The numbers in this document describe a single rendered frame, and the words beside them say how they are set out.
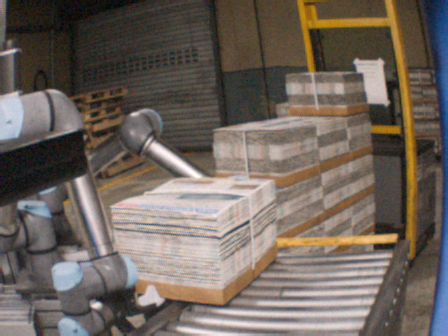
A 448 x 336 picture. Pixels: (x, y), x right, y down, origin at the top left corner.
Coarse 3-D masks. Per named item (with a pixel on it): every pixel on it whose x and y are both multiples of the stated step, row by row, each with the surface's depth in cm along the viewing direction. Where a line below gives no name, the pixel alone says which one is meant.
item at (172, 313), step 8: (176, 304) 131; (184, 304) 131; (192, 304) 131; (160, 312) 126; (168, 312) 126; (176, 312) 125; (152, 320) 121; (160, 320) 121; (168, 320) 121; (176, 320) 124; (136, 328) 116; (144, 328) 116; (152, 328) 116; (160, 328) 117
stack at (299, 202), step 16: (320, 176) 259; (336, 176) 270; (288, 192) 240; (304, 192) 249; (320, 192) 260; (336, 192) 271; (288, 208) 241; (304, 208) 250; (320, 208) 260; (288, 224) 243; (320, 224) 261; (336, 224) 273; (160, 304) 217
